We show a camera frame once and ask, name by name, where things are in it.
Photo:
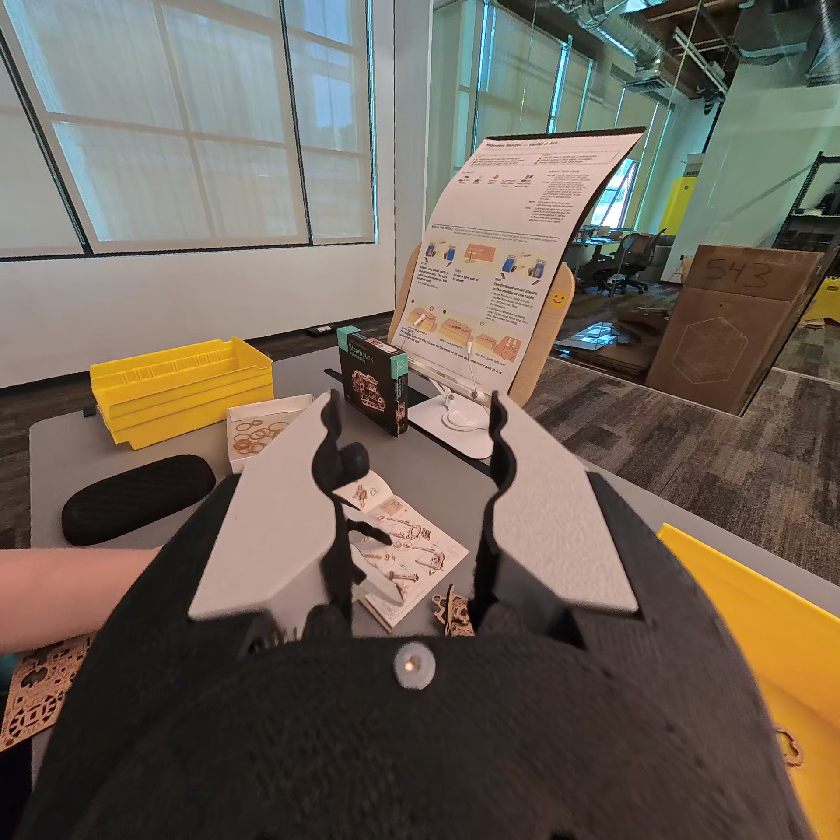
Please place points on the black model kit box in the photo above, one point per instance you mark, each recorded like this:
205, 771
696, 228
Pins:
371, 387

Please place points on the flattened cardboard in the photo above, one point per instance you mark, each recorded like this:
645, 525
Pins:
610, 348

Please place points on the instruction booklet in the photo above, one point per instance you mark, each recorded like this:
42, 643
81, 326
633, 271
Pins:
420, 544

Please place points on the printed instruction sheet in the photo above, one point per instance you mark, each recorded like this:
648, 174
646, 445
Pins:
499, 229

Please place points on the large paned window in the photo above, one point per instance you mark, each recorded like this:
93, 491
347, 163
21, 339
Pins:
164, 118

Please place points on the yellow floor sign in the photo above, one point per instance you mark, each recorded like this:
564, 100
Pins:
828, 298

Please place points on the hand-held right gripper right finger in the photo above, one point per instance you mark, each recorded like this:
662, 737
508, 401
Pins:
558, 531

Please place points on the black wrist rest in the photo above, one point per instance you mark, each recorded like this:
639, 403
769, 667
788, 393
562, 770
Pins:
138, 499

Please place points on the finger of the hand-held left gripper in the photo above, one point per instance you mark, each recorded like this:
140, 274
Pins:
380, 587
367, 529

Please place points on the large cardboard box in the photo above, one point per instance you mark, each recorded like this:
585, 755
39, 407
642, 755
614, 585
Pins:
722, 328

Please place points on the white cardboard tray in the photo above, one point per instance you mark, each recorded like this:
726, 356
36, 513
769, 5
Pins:
272, 410

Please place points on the black office chair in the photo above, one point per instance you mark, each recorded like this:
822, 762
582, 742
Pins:
633, 262
594, 266

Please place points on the black metal rack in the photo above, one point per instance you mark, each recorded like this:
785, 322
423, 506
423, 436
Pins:
814, 197

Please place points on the person's left forearm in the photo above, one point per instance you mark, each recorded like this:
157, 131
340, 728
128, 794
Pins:
65, 590

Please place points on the laser-cut wooden sheet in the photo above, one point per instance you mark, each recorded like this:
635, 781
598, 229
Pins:
39, 682

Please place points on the wooden model assembly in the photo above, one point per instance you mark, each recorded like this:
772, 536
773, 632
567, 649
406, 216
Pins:
456, 613

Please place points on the metal ceiling duct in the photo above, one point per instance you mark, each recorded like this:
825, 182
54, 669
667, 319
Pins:
623, 33

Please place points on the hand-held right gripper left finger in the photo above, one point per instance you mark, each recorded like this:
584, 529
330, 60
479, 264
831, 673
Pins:
262, 538

